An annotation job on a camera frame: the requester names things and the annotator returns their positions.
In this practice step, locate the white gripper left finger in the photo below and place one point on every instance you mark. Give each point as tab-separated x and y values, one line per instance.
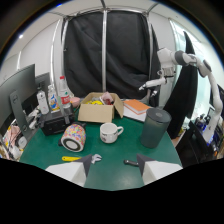
71	170

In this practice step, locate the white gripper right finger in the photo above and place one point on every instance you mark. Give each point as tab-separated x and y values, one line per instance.
156	170

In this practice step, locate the dark grey trash bin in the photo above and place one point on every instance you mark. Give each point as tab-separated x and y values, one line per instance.
154	128

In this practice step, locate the colourful patterned round canister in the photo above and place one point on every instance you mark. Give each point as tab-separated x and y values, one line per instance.
74	137

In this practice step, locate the black electronic box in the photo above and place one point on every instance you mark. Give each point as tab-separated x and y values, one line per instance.
56	120

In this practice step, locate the white ceramic mug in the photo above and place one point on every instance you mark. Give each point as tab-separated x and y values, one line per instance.
108	132

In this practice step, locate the white paper stack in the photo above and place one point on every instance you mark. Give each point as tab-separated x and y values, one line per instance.
133	115

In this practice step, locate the open cardboard box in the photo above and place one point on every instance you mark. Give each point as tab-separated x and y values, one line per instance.
98	111

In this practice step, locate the orange book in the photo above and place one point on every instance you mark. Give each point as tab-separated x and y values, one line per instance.
136	106

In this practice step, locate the pink cup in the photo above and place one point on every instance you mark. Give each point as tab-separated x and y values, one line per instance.
75	101

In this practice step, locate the yellow toy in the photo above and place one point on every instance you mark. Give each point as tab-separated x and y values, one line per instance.
95	102

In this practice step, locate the white plastic bottle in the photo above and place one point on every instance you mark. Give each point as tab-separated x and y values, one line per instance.
42	102

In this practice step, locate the yellow label plastic bottle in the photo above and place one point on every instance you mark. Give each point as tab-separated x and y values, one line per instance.
52	98

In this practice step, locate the red label plastic bottle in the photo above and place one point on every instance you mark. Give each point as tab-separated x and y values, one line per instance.
64	92

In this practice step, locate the pink item in box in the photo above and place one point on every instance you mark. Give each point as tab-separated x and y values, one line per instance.
107	98

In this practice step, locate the small dark monitor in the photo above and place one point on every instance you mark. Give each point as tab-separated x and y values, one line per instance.
42	83

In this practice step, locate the computer monitor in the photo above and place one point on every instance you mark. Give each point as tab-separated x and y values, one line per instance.
15	95

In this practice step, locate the black curtain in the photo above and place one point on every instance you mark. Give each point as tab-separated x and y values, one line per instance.
110	50

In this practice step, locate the metal frame pole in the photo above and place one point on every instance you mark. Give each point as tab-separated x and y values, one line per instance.
104	50

